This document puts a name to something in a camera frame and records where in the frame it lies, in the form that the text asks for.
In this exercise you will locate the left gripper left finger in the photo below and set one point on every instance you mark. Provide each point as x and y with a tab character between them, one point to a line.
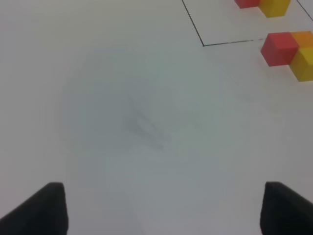
44	213

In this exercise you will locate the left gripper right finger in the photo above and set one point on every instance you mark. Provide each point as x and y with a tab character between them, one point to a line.
285	212

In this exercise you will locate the orange block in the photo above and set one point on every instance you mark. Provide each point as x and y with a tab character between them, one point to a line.
303	38

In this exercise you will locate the yellow template block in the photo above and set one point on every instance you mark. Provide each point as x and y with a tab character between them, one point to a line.
274	8

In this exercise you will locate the red template block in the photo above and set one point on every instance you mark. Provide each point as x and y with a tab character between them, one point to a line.
247	3

